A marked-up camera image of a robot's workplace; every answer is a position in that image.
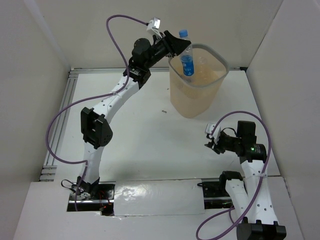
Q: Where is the blue cap labelled bottle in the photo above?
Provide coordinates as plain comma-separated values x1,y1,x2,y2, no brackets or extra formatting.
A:
179,44,195,83

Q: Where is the clear bottle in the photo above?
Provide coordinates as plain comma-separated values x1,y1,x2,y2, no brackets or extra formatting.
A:
196,57,211,79

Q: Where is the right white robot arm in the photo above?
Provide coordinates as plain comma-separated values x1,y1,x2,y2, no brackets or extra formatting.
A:
205,120,287,240

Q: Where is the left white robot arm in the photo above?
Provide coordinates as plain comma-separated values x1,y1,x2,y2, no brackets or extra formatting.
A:
77,30,191,200

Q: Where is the beige mesh waste bin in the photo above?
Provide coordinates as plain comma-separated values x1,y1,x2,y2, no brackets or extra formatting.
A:
168,43,230,118

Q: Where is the white front cover panel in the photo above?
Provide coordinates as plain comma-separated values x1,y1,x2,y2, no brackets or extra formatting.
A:
113,179,205,217

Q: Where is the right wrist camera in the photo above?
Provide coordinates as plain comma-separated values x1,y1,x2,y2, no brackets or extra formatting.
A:
205,123,222,143

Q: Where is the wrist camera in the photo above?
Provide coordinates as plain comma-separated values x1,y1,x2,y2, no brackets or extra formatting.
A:
146,17,162,39
205,123,222,143

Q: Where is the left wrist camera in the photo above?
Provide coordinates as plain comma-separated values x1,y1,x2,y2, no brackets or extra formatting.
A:
146,17,162,39

